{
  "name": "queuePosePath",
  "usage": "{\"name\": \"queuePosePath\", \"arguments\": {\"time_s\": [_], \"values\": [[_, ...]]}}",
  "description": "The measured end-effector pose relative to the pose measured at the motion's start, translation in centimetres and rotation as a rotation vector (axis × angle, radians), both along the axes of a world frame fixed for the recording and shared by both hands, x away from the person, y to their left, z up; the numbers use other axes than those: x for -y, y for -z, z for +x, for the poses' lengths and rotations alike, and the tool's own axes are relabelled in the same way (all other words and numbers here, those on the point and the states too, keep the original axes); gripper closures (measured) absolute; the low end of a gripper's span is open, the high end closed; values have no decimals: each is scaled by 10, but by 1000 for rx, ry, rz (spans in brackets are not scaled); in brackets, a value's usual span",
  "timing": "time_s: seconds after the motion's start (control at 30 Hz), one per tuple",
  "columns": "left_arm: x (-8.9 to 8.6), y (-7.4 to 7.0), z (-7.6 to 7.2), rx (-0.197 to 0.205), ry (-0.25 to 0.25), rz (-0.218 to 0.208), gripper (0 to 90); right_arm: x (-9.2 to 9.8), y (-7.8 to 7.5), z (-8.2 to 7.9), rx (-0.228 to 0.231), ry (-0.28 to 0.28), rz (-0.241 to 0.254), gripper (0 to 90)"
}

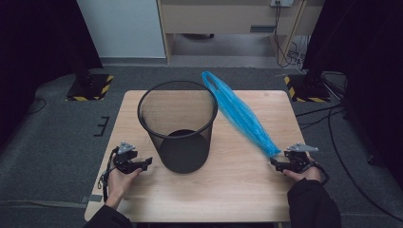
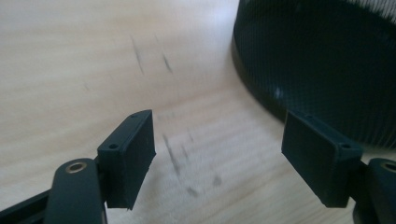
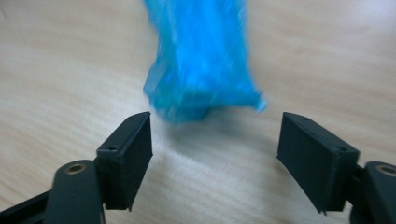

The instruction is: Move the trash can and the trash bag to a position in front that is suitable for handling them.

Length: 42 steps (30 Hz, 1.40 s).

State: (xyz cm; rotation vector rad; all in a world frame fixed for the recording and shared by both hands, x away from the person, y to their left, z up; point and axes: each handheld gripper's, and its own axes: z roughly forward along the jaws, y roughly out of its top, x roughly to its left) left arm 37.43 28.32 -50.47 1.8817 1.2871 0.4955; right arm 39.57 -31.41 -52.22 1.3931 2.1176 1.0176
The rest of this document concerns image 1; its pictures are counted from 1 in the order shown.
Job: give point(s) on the beige wooden desk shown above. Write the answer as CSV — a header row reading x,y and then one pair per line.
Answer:
x,y
221,19

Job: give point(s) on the person's left hand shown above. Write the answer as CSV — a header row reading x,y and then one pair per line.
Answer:
x,y
122,185

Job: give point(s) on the black mesh waste bin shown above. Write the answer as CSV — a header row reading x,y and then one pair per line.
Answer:
x,y
183,155

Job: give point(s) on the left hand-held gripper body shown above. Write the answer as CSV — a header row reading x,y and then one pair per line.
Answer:
x,y
125,158

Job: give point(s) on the black curtain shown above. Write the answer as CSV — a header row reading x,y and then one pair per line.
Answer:
x,y
38,47
367,47

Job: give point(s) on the person's right hand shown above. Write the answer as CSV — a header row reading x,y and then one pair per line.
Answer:
x,y
312,174

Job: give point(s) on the striped black stand base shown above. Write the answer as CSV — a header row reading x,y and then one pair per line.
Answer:
x,y
304,91
95,90

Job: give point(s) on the grey floor tape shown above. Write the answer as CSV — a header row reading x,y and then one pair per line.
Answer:
x,y
93,198

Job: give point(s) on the blue plastic bag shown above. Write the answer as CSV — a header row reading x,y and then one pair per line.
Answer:
x,y
240,114

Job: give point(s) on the white wall socket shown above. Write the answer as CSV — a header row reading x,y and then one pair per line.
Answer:
x,y
282,2

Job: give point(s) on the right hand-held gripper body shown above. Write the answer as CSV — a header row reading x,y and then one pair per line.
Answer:
x,y
297,158

